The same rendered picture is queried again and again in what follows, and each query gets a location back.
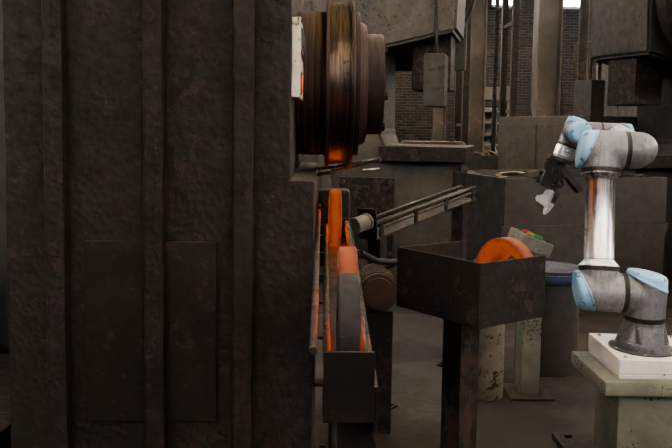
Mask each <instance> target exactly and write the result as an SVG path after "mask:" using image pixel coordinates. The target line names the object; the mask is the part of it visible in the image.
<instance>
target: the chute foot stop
mask: <svg viewBox="0 0 672 448"><path fill-rule="evenodd" d="M374 386H375V351H324V363H323V423H374Z"/></svg>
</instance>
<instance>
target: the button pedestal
mask: <svg viewBox="0 0 672 448"><path fill-rule="evenodd" d="M524 233H526V232H524ZM524 233H523V231H522V232H520V231H519V230H517V229H515V228H513V227H511V228H510V231H509V233H508V236H507V237H512V238H515V239H517V240H519V241H521V242H522V243H523V244H524V245H525V246H526V247H527V248H528V249H529V250H530V252H531V254H532V255H533V256H542V255H546V257H547V258H549V257H550V254H551V252H552V249H553V247H554V245H552V244H550V243H548V242H546V241H544V240H541V239H538V238H535V237H533V236H532V235H530V236H528V235H529V234H528V235H526V234H527V233H526V234H524ZM541 321H542V317H540V318H534V319H529V320H524V321H519V322H517V326H516V357H515V383H503V390H504V391H505V393H506V394H507V395H508V397H509V398H510V400H511V401H554V400H555V399H554V398H553V397H552V396H551V395H550V393H549V392H548V391H547V390H546V389H545V387H544V386H543V385H542V384H541V383H539V379H540V350H541Z"/></svg>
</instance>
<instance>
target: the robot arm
mask: <svg viewBox="0 0 672 448"><path fill-rule="evenodd" d="M657 153H658V144H657V142H656V140H655V139H654V138H653V137H652V136H651V135H649V134H647V133H644V132H635V131H634V127H633V125H632V124H626V123H599V122H587V121H586V120H584V119H581V118H578V117H575V116H569V117H568V118H567V120H566V122H565V123H564V127H563V130H562V132H561V135H560V137H559V140H558V142H557V145H556V147H555V150H554V152H553V154H554V155H549V154H548V155H547V158H546V160H545V163H544V165H543V168H542V169H540V172H539V174H538V177H539V175H540V173H541V174H542V175H541V179H540V178H539V180H538V177H537V179H536V183H539V184H540V185H541V186H544V187H547V188H550V189H546V190H545V191H544V193H543V194H542V195H537V196H536V198H535V199H536V201H537V202H539V203H540V204H541V205H543V206H544V210H543V214H544V215H546V214H547V213H548V212H549V211H550V210H551V209H552V207H553V206H554V204H555V203H556V201H557V199H558V197H559V195H560V193H561V190H562V188H563V186H564V183H565V180H566V182H567V183H568V184H569V185H570V186H571V189H572V190H573V191H574V192H577V193H580V192H582V191H583V190H584V188H583V186H582V185H581V183H580V182H578V181H577V180H576V179H575V177H574V176H573V175H572V174H571V173H570V171H569V170H568V169H567V168H566V167H565V164H568V165H571V163H572V162H571V161H573V160H574V157H575V167H576V168H578V169H580V168H581V176H582V177H583V178H584V179H585V180H586V186H585V228H584V259H583V261H582V262H581V263H579V264H578V270H575V271H573V274H572V290H573V296H574V300H575V303H576V305H577V306H578V308H580V309H582V310H589V311H593V312H595V311H603V312H622V313H624V316H623V322H622V324H621V326H620V329H619V331H618V333H617V335H616V338H615V345H616V346H617V347H619V348H621V349H624V350H627V351H631V352H636V353H642V354H665V353H668V352H669V349H670V343H669V339H668V335H667V331H666V327H665V319H666V307H667V296H668V293H669V292H668V279H667V278H666V277H665V276H664V275H662V274H659V273H656V272H653V271H649V270H645V269H639V268H628V269H627V271H626V273H619V265H618V264H617V263H616V262H615V261H614V236H615V182H616V179H617V178H618V177H620V176H621V170H636V169H640V168H643V167H645V166H647V165H649V164H650V163H651V162H652V161H653V160H654V159H655V158H656V156H657ZM558 163H559V164H558Z"/></svg>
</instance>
